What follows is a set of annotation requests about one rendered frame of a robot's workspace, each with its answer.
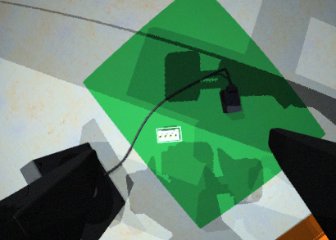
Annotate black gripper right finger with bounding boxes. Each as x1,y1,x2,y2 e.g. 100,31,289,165
268,128,336,240

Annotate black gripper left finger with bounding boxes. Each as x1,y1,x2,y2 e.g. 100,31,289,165
0,149,99,240

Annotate green circuit board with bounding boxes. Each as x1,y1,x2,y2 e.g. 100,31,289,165
83,0,325,229

